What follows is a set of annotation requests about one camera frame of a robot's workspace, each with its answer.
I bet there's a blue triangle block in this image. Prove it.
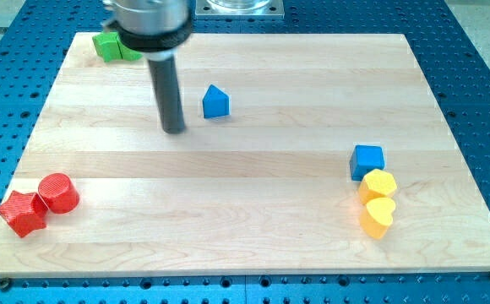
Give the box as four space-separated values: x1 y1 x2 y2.
202 84 230 118

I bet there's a blue cube block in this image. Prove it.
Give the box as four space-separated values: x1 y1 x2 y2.
349 145 385 181

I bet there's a light wooden board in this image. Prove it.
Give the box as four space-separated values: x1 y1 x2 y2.
0 32 490 278

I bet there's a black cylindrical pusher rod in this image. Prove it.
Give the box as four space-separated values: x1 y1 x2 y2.
146 51 186 134

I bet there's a yellow hexagon block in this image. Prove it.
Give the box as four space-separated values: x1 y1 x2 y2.
358 169 398 204

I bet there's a yellow heart block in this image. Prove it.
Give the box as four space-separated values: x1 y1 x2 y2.
359 198 396 239

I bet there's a green block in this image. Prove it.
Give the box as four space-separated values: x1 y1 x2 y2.
92 32 142 62

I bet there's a red cylinder block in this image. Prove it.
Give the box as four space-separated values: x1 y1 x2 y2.
38 173 79 214

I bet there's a red star block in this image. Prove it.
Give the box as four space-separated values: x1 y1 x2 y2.
0 191 48 238

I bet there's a blue perforated metal table plate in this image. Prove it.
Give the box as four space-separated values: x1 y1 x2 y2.
0 1 490 303

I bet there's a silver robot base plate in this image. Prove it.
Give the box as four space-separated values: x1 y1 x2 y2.
194 0 285 19

